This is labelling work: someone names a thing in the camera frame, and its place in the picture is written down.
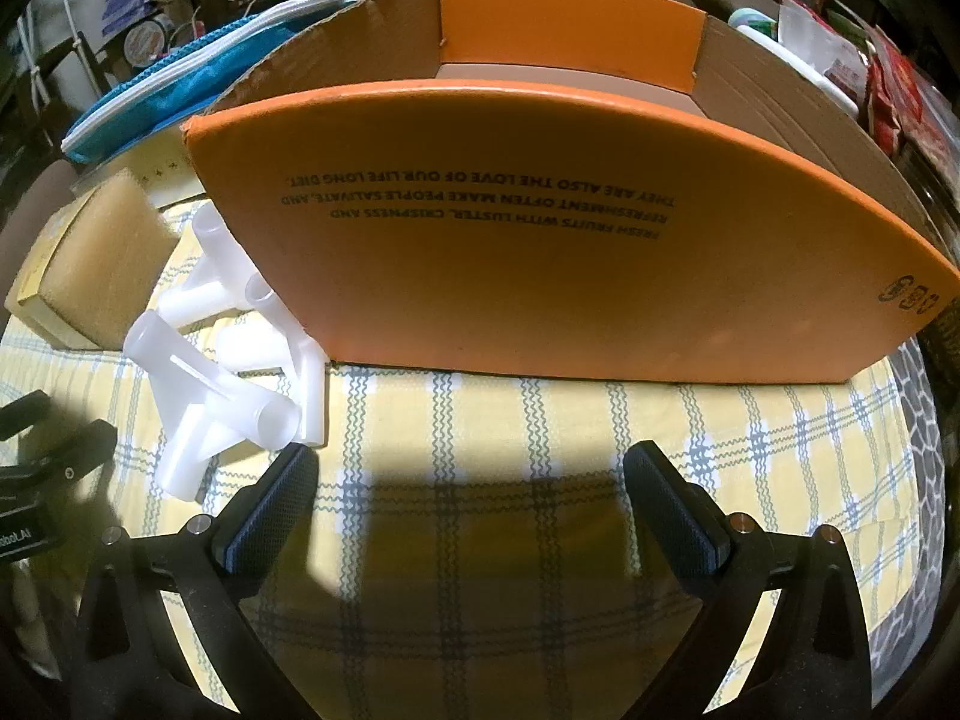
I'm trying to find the blue zip pouch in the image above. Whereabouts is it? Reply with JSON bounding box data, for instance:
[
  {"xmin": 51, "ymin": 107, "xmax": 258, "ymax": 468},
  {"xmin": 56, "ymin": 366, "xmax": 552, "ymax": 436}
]
[{"xmin": 60, "ymin": 0, "xmax": 353, "ymax": 166}]

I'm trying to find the orange cardboard box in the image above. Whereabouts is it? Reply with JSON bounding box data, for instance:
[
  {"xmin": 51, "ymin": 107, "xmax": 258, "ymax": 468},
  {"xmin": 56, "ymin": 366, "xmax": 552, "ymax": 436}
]
[{"xmin": 180, "ymin": 0, "xmax": 960, "ymax": 391}]

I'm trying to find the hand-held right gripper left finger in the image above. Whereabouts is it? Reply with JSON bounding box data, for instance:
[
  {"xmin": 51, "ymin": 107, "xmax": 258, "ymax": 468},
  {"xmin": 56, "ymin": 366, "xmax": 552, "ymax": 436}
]
[{"xmin": 75, "ymin": 442, "xmax": 331, "ymax": 720}]

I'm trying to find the round tin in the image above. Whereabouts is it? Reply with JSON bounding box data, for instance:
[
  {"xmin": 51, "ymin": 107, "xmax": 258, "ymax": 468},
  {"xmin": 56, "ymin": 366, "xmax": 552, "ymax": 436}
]
[{"xmin": 124, "ymin": 15, "xmax": 173, "ymax": 61}]

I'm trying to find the pale yellow book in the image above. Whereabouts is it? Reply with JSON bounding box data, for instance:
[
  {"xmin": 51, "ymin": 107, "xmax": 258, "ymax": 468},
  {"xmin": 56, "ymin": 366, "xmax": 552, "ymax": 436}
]
[{"xmin": 75, "ymin": 141, "xmax": 207, "ymax": 207}]

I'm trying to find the green white round container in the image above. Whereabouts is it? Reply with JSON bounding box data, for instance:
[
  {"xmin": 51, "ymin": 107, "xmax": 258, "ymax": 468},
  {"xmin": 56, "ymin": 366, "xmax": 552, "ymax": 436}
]
[{"xmin": 731, "ymin": 7, "xmax": 781, "ymax": 37}]

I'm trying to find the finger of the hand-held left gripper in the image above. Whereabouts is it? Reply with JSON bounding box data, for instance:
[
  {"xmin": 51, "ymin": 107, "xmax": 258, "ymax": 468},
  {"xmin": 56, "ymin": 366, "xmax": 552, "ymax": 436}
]
[
  {"xmin": 0, "ymin": 390, "xmax": 52, "ymax": 436},
  {"xmin": 22, "ymin": 421, "xmax": 117, "ymax": 481}
]

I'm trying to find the yellow checked tablecloth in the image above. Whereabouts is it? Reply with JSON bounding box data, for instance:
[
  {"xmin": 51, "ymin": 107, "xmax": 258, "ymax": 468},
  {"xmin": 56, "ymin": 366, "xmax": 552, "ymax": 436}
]
[{"xmin": 0, "ymin": 195, "xmax": 938, "ymax": 720}]

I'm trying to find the beige sponge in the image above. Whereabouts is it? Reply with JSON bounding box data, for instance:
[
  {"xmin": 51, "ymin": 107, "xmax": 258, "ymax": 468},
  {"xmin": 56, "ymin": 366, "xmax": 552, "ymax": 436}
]
[{"xmin": 45, "ymin": 172, "xmax": 177, "ymax": 350}]

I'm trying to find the pile of snack packets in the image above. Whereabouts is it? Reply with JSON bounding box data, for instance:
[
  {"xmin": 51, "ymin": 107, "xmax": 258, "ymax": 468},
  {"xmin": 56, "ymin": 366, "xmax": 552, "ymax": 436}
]
[{"xmin": 765, "ymin": 0, "xmax": 960, "ymax": 188}]

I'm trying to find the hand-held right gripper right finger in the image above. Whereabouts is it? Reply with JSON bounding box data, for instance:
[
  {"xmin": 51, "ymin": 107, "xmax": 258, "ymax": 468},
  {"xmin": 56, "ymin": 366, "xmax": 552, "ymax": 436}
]
[{"xmin": 622, "ymin": 441, "xmax": 875, "ymax": 720}]

